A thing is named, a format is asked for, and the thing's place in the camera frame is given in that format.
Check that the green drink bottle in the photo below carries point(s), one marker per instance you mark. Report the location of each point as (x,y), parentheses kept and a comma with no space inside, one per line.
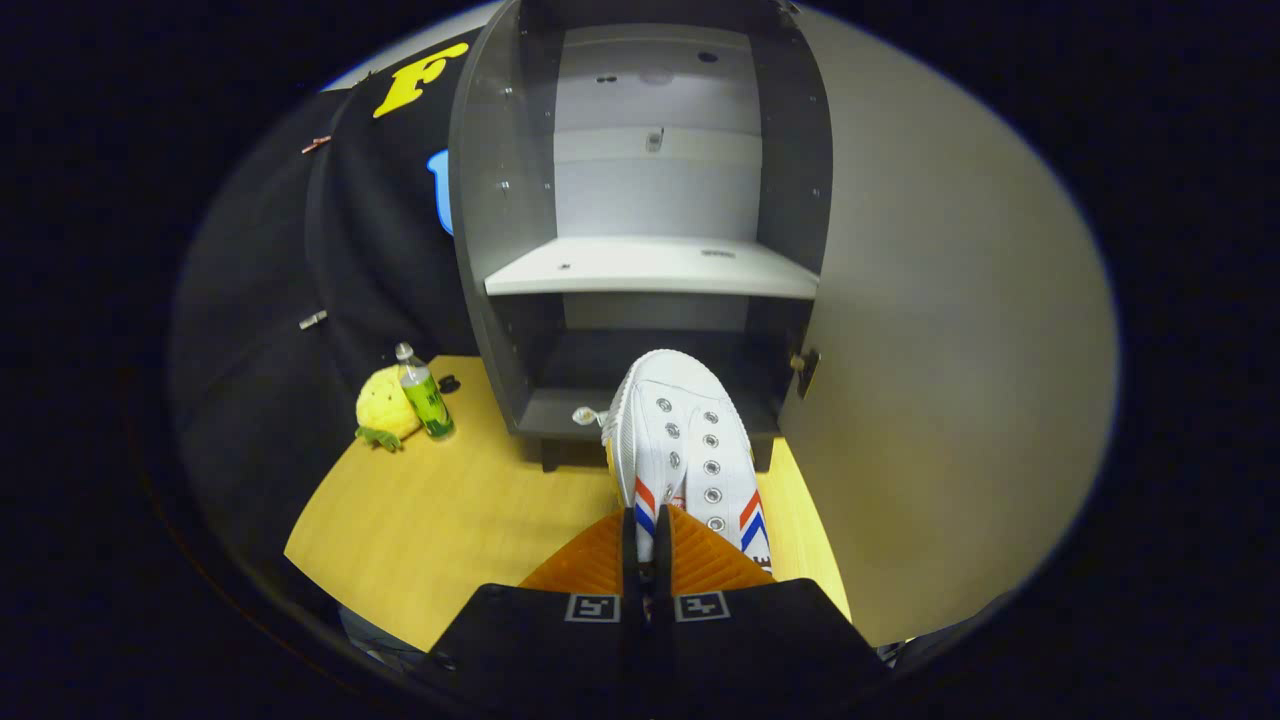
(428,400)

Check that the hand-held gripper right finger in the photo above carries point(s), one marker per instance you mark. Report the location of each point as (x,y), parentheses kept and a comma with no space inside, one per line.
(750,640)

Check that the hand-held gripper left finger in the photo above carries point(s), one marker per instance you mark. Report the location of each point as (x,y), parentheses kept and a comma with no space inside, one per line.
(560,640)

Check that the small black object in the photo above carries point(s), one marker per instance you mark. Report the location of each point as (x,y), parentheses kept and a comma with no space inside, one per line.
(449,383)

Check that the red clip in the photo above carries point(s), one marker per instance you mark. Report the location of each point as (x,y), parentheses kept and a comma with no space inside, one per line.
(316,144)

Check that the white cabinet shelf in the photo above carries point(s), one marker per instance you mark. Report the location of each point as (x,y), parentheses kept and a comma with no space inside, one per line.
(650,268)

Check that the white sneaker with striped sides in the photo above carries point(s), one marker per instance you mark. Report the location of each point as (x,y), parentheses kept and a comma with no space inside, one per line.
(680,420)

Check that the silver clip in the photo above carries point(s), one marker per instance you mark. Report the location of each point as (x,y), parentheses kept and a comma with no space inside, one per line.
(313,320)

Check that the beige cabinet door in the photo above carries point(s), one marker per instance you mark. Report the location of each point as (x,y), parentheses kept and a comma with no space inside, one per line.
(950,350)

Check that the black backdrop cloth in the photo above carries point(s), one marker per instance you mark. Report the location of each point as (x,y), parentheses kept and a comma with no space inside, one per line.
(270,400)

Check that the dark grey cabinet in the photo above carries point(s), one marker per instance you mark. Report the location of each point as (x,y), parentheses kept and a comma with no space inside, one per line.
(480,200)

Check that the yellow plush toy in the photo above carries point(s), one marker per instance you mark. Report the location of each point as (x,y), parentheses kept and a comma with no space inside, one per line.
(382,405)

